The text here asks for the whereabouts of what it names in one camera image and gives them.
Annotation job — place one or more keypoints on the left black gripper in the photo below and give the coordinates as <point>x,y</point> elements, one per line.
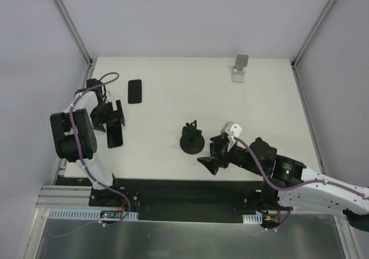
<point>114,116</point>

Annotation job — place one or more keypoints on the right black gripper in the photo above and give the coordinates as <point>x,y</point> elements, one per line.
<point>218,150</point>

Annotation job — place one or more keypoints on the black phone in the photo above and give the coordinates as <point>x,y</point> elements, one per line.
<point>134,92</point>
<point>114,135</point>

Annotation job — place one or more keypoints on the black round-base clamp stand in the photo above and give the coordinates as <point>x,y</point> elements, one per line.
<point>192,141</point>

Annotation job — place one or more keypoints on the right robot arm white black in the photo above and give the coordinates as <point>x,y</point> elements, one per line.
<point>288,182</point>

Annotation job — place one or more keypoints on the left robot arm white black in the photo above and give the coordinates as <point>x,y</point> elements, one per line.
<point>73,132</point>

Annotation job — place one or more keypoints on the silver metal phone stand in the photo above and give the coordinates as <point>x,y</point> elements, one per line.
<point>239,68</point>

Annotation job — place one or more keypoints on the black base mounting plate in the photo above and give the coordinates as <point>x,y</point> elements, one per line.
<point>187,201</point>

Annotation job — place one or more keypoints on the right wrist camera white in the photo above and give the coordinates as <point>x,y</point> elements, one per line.
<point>232,131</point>

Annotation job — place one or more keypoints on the right white cable duct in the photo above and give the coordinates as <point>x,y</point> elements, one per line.
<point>253,219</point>

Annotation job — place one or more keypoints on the white cable duct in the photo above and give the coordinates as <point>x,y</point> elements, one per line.
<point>85,214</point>
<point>253,219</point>

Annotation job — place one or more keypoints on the left aluminium frame post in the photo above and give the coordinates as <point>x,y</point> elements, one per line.
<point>75,35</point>

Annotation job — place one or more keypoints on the aluminium frame post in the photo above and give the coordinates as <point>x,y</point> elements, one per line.
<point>323,15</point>
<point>75,35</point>

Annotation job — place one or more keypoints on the aluminium front rail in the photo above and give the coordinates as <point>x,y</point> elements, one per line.
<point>53,196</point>

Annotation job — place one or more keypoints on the left white cable duct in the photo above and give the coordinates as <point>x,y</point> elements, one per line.
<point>85,214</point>

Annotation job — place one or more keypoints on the right aluminium frame post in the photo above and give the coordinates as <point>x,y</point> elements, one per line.
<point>323,15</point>

